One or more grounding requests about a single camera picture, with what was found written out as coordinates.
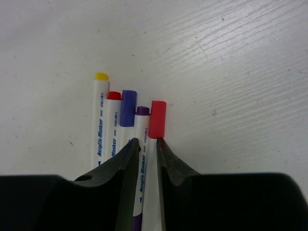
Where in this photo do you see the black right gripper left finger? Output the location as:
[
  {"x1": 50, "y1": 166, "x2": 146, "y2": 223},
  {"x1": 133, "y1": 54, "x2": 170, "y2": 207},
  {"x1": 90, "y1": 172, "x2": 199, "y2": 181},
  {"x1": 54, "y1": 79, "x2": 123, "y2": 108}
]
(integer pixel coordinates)
[{"x1": 0, "y1": 138, "x2": 140, "y2": 231}]

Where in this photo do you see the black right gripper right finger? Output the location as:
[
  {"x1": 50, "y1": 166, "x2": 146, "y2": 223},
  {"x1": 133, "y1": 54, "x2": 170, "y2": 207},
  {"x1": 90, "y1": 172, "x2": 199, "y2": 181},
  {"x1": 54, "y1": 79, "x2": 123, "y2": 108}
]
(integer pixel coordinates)
[{"x1": 156, "y1": 138, "x2": 308, "y2": 231}]

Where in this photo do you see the red cap marker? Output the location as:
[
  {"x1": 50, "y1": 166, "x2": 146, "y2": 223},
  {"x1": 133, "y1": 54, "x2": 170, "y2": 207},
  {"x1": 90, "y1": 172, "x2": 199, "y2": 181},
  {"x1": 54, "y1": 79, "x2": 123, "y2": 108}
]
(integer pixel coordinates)
[
  {"x1": 141, "y1": 101, "x2": 167, "y2": 231},
  {"x1": 105, "y1": 91, "x2": 121, "y2": 160}
]

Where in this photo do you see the purple cap marker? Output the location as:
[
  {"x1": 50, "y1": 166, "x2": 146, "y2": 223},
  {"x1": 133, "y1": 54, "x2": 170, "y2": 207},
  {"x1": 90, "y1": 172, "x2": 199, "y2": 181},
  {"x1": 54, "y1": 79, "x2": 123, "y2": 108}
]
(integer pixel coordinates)
[{"x1": 132, "y1": 106, "x2": 150, "y2": 231}]

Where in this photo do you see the yellow cap marker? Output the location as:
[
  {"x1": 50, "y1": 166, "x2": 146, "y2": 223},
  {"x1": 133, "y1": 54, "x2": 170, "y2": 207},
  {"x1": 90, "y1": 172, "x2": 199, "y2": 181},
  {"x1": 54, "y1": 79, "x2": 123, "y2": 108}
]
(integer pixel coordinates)
[{"x1": 91, "y1": 72, "x2": 109, "y2": 168}]

